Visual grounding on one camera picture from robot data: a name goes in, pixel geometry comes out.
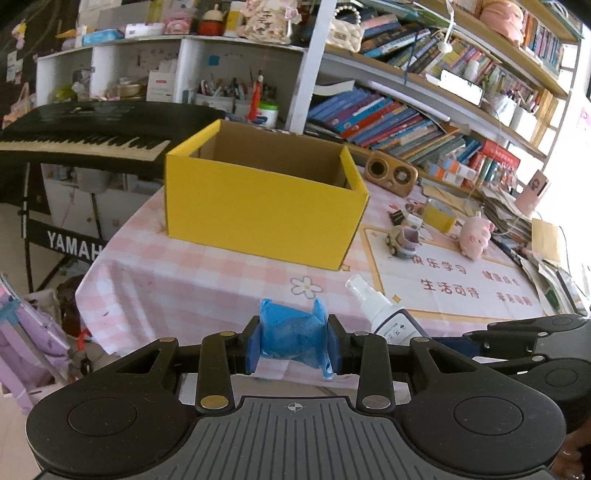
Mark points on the yellow cardboard box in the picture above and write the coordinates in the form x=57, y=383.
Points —
x=267, y=193

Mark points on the stack of papers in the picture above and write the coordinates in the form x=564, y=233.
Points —
x=555, y=287

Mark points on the pink checkered tablecloth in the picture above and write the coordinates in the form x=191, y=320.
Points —
x=145, y=285

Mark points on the pink pig plush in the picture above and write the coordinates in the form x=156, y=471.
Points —
x=475, y=236

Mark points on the black electronic keyboard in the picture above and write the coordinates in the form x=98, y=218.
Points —
x=127, y=137

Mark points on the brown retro radio speaker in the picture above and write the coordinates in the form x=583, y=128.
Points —
x=396, y=176

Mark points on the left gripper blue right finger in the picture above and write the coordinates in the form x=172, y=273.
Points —
x=366, y=356

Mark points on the white green lidded jar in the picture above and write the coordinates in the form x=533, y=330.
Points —
x=267, y=114

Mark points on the brown envelope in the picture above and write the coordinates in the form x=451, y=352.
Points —
x=549, y=243

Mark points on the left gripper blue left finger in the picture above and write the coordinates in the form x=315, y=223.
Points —
x=221, y=356

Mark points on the row of leaning books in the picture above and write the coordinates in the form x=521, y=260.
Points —
x=370, y=120

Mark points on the white quilted handbag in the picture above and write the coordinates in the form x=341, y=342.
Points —
x=343, y=34

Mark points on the red bottle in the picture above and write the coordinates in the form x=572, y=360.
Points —
x=256, y=95

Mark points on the pink figure ornament plaque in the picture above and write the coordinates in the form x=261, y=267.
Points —
x=269, y=21

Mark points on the grey purple toy car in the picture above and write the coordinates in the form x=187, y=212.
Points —
x=403, y=241

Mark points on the white power adapter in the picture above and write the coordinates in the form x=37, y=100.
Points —
x=413, y=221

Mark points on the blue wrapper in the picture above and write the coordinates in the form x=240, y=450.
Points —
x=296, y=335

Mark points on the yellow tape roll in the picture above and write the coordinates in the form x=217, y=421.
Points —
x=439, y=216

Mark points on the white spray bottle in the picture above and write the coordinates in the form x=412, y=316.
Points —
x=391, y=321

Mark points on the white bookshelf unit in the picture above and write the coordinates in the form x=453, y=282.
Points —
x=495, y=76

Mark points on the black binder clip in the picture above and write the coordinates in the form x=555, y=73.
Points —
x=397, y=217

